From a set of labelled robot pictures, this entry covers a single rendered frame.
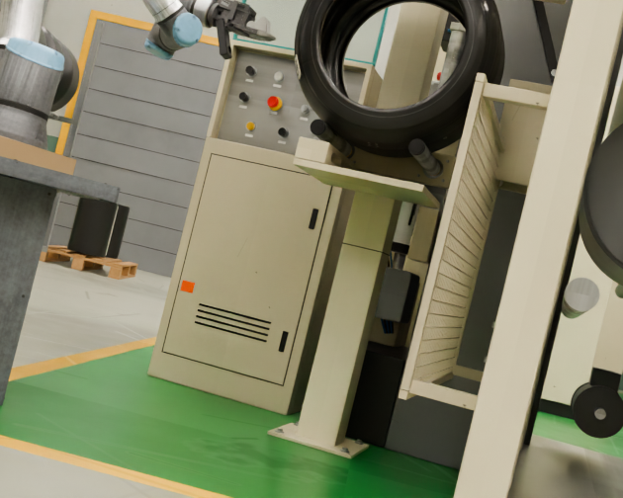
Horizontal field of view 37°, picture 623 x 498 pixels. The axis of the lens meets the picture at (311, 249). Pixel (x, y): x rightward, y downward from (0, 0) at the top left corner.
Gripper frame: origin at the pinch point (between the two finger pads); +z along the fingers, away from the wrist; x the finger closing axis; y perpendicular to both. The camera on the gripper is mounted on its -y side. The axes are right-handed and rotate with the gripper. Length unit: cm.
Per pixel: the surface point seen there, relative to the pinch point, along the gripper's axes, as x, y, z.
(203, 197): 60, -50, -28
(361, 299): 25, -63, 47
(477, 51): -12, 11, 61
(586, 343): 352, -52, 125
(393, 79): 25.1, 4.6, 32.4
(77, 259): 522, -145, -317
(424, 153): -9, -18, 57
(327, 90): -12.1, -10.9, 25.8
